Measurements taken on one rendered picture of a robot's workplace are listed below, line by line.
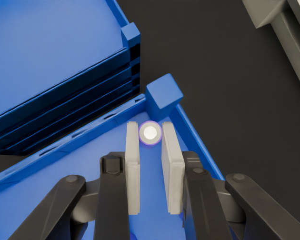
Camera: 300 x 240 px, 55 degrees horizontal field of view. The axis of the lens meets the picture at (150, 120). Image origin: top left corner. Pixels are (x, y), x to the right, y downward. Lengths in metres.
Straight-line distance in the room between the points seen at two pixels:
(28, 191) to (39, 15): 0.30
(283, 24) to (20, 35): 0.57
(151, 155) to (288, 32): 0.57
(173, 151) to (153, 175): 0.11
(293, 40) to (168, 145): 0.63
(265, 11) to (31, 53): 0.51
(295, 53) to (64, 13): 0.53
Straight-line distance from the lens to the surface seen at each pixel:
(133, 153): 0.15
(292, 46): 0.78
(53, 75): 0.46
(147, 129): 0.20
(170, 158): 0.15
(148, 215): 0.27
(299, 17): 0.68
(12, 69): 0.49
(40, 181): 0.28
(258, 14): 0.77
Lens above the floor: 0.67
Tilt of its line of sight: 82 degrees down
